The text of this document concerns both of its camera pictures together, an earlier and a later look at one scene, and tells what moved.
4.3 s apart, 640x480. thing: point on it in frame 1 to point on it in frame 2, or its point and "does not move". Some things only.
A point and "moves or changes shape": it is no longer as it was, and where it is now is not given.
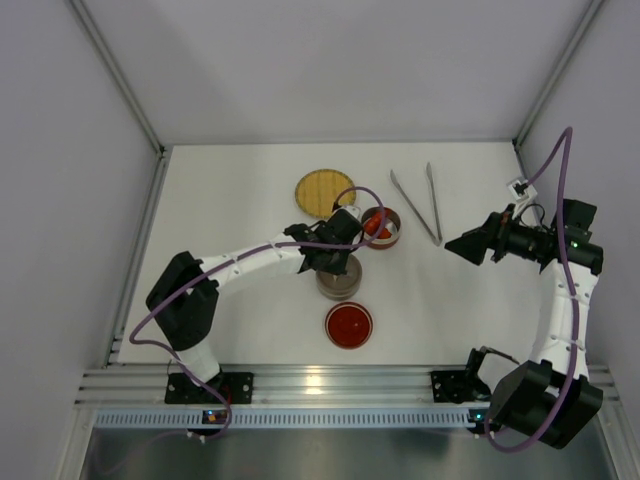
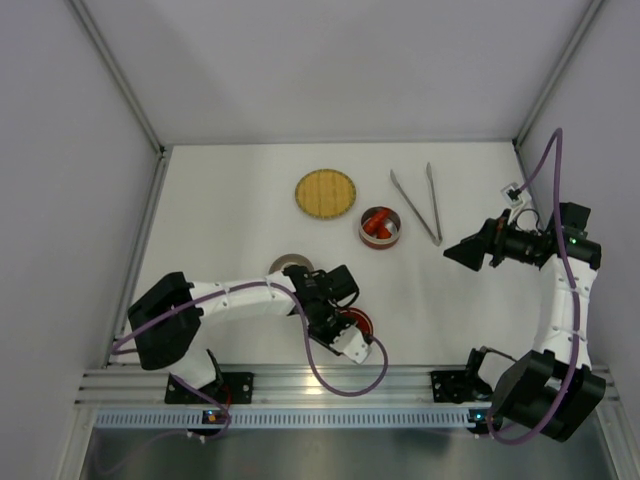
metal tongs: [436, 241] does not move
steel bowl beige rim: [340, 286] moves or changes shape
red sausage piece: [384, 234] does not move
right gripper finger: [488, 231] does not move
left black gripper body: [330, 262] to [338, 326]
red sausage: [372, 226] does not move
